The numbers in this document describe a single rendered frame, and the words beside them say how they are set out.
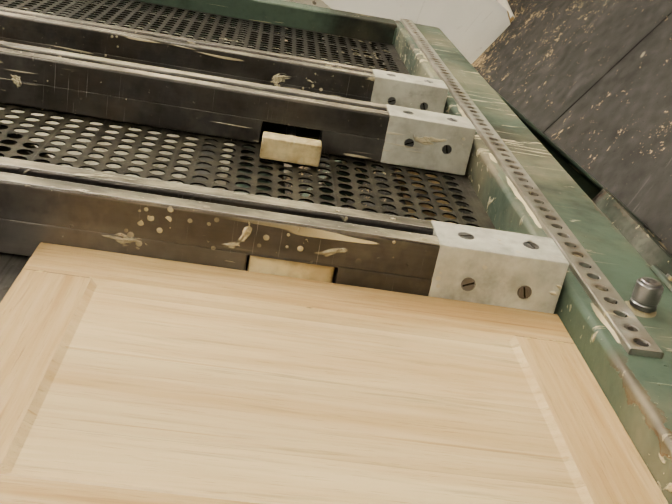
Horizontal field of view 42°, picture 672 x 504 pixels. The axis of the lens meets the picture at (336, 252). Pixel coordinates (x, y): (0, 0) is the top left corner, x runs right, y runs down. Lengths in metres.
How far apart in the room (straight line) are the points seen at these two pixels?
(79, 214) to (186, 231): 0.09
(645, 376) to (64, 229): 0.51
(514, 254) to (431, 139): 0.45
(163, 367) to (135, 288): 0.12
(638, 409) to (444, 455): 0.16
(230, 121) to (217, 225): 0.45
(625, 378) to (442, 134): 0.61
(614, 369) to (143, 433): 0.38
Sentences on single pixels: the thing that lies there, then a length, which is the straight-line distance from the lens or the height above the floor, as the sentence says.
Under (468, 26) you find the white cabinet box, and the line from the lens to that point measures 4.68.
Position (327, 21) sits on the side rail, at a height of 1.04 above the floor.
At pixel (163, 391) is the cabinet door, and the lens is 0.63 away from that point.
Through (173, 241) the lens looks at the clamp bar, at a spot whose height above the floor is 1.22.
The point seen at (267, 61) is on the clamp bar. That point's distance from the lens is 1.45.
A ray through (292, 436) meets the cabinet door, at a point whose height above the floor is 1.11.
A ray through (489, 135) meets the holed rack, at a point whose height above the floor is 0.88.
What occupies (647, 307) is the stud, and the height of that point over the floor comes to 0.86.
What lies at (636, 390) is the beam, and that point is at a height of 0.90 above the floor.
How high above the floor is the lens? 1.33
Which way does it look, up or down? 17 degrees down
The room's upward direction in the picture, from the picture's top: 53 degrees counter-clockwise
